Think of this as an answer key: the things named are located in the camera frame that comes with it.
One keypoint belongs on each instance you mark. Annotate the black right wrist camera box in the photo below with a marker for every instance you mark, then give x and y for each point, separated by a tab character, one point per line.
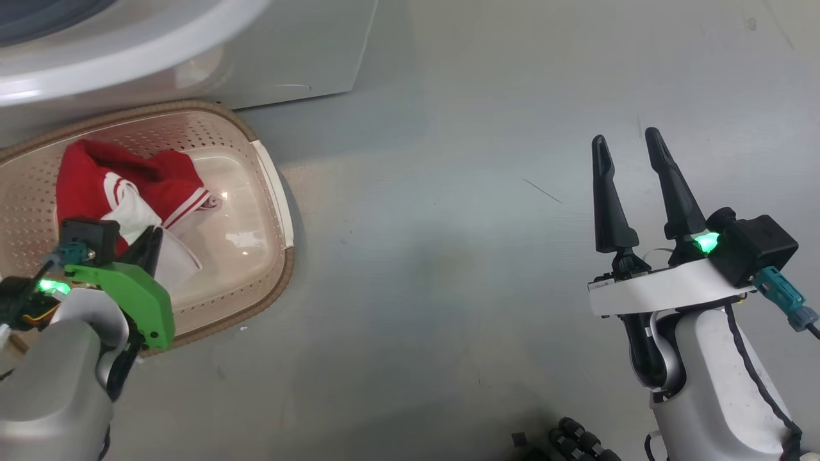
756	246

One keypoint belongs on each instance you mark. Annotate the cream perforated laundry basket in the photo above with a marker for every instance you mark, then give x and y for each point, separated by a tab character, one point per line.
243	211

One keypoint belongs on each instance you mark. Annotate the small dark floor scrap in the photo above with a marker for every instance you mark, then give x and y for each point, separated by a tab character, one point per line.
519	440

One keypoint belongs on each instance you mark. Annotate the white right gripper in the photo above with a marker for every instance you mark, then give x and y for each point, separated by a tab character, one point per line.
660	288

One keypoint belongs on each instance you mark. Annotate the white washing machine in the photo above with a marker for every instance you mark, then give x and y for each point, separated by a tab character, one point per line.
288	51

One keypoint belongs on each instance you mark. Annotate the red garment white trim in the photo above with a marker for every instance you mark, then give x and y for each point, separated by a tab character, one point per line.
96	173

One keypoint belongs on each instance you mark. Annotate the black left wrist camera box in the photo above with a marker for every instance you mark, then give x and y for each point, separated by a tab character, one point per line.
90	237

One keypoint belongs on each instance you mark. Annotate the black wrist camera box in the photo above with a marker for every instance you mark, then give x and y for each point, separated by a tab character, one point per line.
756	246
90	237

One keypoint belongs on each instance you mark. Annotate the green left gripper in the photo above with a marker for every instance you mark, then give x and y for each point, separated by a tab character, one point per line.
144	301

